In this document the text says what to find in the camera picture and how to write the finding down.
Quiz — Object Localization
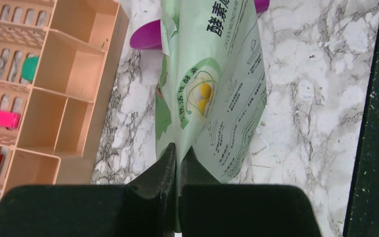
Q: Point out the green litter bag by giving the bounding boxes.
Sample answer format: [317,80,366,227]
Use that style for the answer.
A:
[155,0,268,184]

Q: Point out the purple litter scoop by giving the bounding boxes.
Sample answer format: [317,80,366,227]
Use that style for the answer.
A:
[129,0,270,50]

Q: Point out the orange plastic file organizer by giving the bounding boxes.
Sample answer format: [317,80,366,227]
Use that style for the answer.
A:
[0,0,128,198]

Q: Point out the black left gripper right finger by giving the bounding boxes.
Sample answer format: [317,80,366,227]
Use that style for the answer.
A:
[179,149,321,237]

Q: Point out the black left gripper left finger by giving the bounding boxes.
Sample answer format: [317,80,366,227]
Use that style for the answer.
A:
[0,143,176,237]

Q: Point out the green tape dispenser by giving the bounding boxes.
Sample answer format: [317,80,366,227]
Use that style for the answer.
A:
[21,56,39,82]

